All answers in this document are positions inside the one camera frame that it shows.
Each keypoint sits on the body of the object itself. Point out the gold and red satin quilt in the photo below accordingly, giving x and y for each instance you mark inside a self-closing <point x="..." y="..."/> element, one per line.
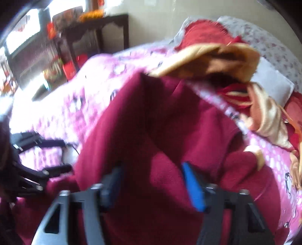
<point x="224" y="54"/>

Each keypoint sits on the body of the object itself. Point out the white folded cloth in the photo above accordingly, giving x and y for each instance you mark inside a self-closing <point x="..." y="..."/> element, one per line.
<point x="271" y="80"/>

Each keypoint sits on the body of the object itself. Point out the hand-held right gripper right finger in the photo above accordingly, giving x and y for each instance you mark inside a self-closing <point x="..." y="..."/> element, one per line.
<point x="194" y="188"/>

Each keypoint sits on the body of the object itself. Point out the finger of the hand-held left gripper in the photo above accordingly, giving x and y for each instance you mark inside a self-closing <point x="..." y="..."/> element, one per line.
<point x="56" y="169"/>
<point x="47" y="143"/>

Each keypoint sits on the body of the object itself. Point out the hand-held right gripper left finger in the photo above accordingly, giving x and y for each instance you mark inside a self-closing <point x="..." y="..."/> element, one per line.
<point x="117" y="185"/>

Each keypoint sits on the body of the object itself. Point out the red fringed pillow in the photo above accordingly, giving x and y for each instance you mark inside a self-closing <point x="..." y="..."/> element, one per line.
<point x="203" y="33"/>
<point x="295" y="103"/>

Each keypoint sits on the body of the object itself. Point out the maroon fleece garment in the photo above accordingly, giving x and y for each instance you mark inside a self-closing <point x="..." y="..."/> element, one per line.
<point x="153" y="117"/>

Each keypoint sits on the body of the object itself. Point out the red box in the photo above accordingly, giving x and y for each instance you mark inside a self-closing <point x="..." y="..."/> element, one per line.
<point x="69" y="70"/>

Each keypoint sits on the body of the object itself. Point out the floral bed sheet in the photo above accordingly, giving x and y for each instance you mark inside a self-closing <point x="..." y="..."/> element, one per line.
<point x="259" y="35"/>

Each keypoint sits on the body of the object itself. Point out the dark wooden table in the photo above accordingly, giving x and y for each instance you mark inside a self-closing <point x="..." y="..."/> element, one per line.
<point x="111" y="26"/>

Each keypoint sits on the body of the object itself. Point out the pink penguin print blanket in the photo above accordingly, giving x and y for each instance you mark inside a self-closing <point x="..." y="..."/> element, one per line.
<point x="94" y="77"/>

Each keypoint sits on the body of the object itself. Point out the orange basket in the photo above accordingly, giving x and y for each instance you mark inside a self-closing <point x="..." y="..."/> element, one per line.
<point x="92" y="15"/>

